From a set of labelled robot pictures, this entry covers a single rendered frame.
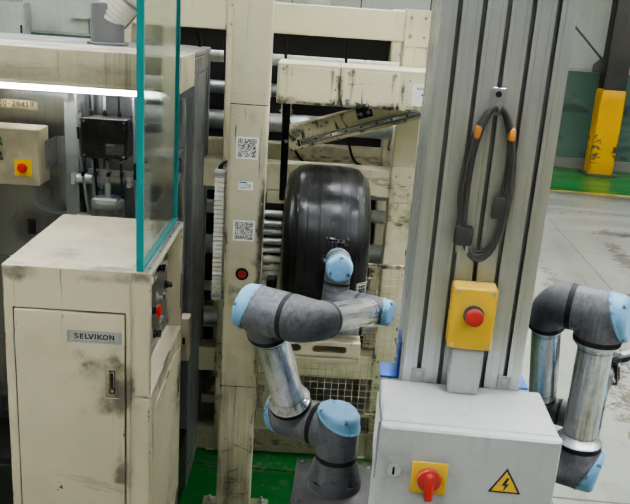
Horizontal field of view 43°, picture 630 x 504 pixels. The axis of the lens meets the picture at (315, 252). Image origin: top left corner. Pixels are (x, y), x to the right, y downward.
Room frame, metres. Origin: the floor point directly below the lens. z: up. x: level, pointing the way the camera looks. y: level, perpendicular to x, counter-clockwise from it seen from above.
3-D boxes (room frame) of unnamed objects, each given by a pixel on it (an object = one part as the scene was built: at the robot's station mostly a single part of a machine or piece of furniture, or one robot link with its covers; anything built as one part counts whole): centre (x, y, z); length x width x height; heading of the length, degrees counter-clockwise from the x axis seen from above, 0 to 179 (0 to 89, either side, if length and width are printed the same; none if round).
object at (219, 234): (2.69, 0.34, 1.19); 0.05 x 0.04 x 0.48; 1
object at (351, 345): (2.60, 0.00, 0.83); 0.36 x 0.09 x 0.06; 91
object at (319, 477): (1.92, -0.10, 0.77); 0.15 x 0.15 x 0.10
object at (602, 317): (1.83, -0.71, 1.09); 0.15 x 0.12 x 0.55; 62
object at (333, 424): (1.92, -0.09, 0.88); 0.13 x 0.12 x 0.14; 63
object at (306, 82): (3.04, -0.12, 1.71); 0.61 x 0.25 x 0.15; 91
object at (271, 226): (3.12, 0.23, 1.05); 0.20 x 0.15 x 0.30; 91
